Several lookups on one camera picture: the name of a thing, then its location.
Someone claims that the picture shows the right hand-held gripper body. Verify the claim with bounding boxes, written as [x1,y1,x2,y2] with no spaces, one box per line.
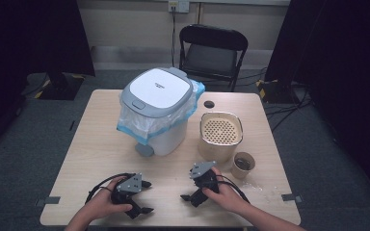
[189,161,221,193]

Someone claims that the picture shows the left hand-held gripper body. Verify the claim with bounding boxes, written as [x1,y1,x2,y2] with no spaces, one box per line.
[110,172,144,206]

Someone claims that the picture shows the beige container with strainer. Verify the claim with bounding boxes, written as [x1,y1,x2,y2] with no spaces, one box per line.
[198,111,244,164]

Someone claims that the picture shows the brown paper cup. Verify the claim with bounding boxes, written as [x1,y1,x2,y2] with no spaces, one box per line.
[230,151,256,180]

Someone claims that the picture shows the dark wet tea leaves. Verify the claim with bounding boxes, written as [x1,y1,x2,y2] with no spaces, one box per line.
[234,157,252,171]

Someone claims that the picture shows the white pedal bin grey lid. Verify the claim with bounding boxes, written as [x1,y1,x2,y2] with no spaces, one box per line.
[120,66,196,158]

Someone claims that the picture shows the person's right hand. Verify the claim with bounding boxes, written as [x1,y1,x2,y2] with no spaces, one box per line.
[201,167,250,215]

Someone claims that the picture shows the person's left hand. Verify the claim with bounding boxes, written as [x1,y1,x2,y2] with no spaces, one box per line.
[85,175,133,222]

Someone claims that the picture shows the clear blue-edged bin liner bag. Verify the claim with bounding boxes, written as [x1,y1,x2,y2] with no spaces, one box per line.
[117,78,206,146]

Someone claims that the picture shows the grey tape strip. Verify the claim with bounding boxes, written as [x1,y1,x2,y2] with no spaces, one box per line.
[35,195,62,207]
[281,192,304,204]

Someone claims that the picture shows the black folding chair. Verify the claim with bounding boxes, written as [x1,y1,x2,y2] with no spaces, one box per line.
[178,23,250,92]

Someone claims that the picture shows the dark curtain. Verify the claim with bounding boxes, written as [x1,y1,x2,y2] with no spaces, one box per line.
[264,0,370,206]
[0,0,96,162]

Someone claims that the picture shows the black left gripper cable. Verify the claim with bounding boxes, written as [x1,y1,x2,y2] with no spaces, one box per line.
[85,172,136,205]

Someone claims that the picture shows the black floor cables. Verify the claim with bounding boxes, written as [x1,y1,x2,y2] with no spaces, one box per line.
[237,66,312,131]

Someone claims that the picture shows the black wall power cable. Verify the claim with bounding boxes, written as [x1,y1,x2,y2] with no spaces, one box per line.
[171,6,177,67]

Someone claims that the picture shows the white wall socket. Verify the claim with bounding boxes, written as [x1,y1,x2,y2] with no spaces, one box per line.
[168,0,191,13]

